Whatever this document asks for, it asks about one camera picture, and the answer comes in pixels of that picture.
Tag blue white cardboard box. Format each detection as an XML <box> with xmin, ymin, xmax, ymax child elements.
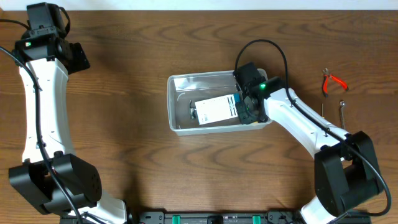
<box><xmin>195</xmin><ymin>93</ymin><xmax>241</xmax><ymax>125</ymax></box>

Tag small claw hammer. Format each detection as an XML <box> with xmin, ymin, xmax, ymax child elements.
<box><xmin>188</xmin><ymin>100</ymin><xmax>197</xmax><ymax>119</ymax></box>

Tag red handled pliers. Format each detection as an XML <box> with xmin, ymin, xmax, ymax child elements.
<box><xmin>322</xmin><ymin>68</ymin><xmax>349</xmax><ymax>98</ymax></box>

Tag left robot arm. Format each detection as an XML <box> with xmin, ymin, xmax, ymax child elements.
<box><xmin>9</xmin><ymin>26</ymin><xmax>129</xmax><ymax>223</ymax></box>

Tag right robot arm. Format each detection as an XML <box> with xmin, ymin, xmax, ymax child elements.
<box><xmin>235</xmin><ymin>75</ymin><xmax>390</xmax><ymax>223</ymax></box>

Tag clear plastic container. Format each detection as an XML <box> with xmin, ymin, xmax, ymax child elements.
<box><xmin>167</xmin><ymin>70</ymin><xmax>272</xmax><ymax>136</ymax></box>

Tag silver wrench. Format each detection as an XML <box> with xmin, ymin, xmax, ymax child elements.
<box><xmin>339</xmin><ymin>100</ymin><xmax>346</xmax><ymax>129</ymax></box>

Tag right black cable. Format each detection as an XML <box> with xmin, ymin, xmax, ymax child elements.
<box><xmin>234</xmin><ymin>39</ymin><xmax>392</xmax><ymax>224</ymax></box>

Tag black cable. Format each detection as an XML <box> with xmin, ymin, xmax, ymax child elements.
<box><xmin>234</xmin><ymin>39</ymin><xmax>392</xmax><ymax>224</ymax></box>
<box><xmin>0</xmin><ymin>18</ymin><xmax>94</xmax><ymax>224</ymax></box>

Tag left black cable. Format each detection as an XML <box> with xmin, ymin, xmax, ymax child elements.
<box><xmin>0</xmin><ymin>18</ymin><xmax>94</xmax><ymax>224</ymax></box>

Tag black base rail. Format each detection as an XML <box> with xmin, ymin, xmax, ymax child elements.
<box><xmin>59</xmin><ymin>210</ymin><xmax>373</xmax><ymax>224</ymax></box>

